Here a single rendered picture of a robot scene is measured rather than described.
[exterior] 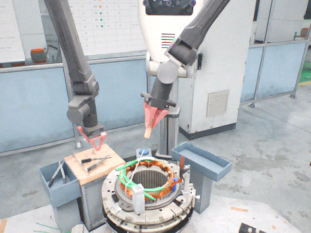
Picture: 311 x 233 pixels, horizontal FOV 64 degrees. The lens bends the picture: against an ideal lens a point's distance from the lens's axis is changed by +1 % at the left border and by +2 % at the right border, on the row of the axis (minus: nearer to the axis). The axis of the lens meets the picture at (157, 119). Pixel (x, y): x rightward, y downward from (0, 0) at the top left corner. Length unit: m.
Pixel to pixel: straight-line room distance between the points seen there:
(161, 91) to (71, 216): 0.67
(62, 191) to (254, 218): 0.85
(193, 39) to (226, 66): 2.54
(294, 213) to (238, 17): 2.12
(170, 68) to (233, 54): 2.64
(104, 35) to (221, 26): 1.32
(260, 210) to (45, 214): 1.01
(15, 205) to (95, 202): 1.66
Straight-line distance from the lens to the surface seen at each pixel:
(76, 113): 0.85
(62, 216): 1.13
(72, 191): 1.04
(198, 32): 0.70
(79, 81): 0.87
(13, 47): 2.87
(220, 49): 3.12
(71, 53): 0.82
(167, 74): 0.65
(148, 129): 0.76
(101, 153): 1.14
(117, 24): 2.98
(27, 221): 1.35
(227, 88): 3.36
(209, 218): 1.25
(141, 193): 0.76
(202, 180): 1.12
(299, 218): 2.59
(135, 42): 3.07
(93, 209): 1.14
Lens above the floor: 1.68
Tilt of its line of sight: 26 degrees down
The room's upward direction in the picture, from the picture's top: straight up
